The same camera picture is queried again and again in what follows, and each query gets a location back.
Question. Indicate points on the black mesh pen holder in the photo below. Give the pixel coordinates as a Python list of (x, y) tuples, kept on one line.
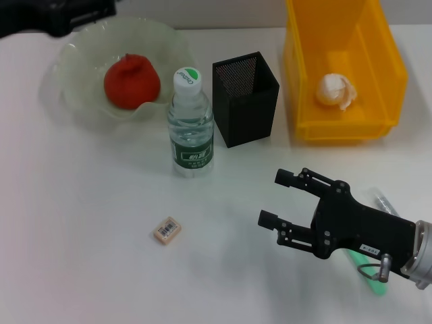
[(249, 118)]

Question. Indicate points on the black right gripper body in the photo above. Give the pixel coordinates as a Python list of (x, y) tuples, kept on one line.
[(357, 222)]

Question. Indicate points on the white paper ball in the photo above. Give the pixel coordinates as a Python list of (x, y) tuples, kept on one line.
[(330, 89)]

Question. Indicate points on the beige eraser with barcode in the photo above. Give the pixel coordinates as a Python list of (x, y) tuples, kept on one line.
[(167, 230)]

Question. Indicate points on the yellow plastic bin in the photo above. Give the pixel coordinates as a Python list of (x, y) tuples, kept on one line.
[(337, 130)]

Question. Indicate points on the clear green-label water bottle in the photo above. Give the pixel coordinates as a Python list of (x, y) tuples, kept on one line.
[(190, 135)]

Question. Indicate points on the green pen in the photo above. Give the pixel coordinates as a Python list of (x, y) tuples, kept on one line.
[(354, 257)]

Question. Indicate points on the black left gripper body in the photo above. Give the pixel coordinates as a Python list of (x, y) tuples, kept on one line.
[(40, 13)]

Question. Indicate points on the pale green glass fruit plate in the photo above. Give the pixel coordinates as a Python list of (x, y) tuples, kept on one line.
[(84, 50)]

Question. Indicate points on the silver pen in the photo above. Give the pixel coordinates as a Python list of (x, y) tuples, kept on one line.
[(383, 202)]

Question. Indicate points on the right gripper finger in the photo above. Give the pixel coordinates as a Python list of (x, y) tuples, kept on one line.
[(284, 177), (268, 218)]

